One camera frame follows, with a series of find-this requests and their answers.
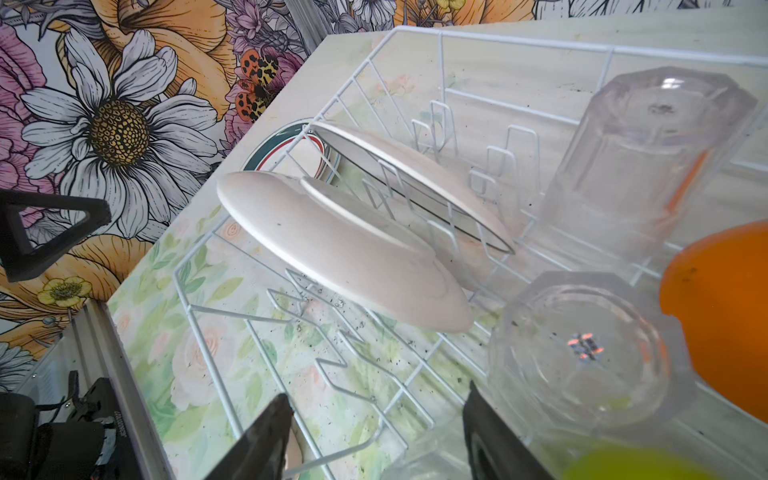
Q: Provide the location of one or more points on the clear plastic glass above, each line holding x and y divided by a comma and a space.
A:
587, 351
440, 454
647, 142

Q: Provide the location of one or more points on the middle clear plastic glass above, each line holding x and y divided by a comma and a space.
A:
587, 351

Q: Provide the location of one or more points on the white wire dish rack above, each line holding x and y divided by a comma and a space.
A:
712, 432

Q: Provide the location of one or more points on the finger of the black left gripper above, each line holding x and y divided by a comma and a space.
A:
42, 234

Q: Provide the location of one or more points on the near clear plastic glass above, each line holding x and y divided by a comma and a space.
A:
440, 454

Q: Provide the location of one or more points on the aluminium corner post left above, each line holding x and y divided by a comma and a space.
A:
311, 23

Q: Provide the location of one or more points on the teal rimmed back plate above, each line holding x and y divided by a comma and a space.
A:
419, 179

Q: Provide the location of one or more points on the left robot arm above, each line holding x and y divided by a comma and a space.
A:
80, 436

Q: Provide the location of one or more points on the far clear plastic glass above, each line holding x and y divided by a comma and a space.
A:
647, 142

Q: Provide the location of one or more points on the orange plastic bowl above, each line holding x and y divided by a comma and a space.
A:
717, 288

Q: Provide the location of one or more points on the floral table mat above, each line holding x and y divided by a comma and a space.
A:
214, 325

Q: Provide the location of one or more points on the lime green plastic bowl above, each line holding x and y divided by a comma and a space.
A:
623, 463

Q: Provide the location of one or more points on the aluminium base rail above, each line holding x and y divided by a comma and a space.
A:
87, 370

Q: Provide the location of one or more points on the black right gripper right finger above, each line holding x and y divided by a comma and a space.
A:
494, 450

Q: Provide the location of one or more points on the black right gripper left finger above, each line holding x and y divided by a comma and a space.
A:
260, 453

